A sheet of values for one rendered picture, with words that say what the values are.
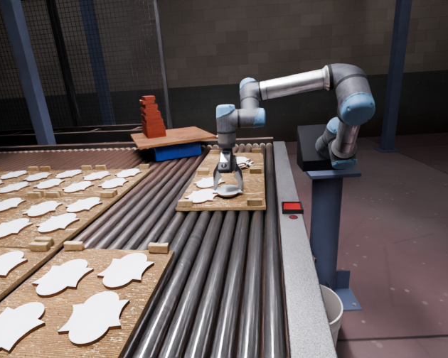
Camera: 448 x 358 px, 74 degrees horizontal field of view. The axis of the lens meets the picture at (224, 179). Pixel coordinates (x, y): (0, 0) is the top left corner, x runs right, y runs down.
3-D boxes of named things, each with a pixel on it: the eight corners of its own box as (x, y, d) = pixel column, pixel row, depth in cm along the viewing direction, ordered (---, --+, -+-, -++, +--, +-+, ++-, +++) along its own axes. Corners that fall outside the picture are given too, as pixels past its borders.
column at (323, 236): (339, 271, 219) (348, 157, 190) (362, 310, 183) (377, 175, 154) (287, 274, 220) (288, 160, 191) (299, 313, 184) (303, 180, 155)
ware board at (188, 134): (195, 128, 241) (194, 126, 240) (216, 138, 196) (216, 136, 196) (131, 136, 224) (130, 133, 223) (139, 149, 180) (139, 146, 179)
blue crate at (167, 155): (189, 145, 226) (188, 133, 223) (202, 154, 199) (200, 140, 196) (148, 152, 216) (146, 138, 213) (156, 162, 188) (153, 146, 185)
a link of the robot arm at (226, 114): (237, 105, 114) (215, 106, 115) (237, 133, 118) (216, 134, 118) (236, 104, 122) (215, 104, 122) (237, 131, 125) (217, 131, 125)
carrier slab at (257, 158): (262, 154, 190) (262, 152, 189) (263, 175, 151) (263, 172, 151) (208, 156, 194) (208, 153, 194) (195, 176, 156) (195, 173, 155)
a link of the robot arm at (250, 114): (264, 96, 119) (236, 97, 119) (266, 119, 114) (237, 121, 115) (262, 109, 126) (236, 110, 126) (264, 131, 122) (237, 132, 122)
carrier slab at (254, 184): (264, 175, 151) (264, 172, 150) (266, 210, 112) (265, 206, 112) (195, 177, 155) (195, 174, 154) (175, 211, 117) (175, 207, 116)
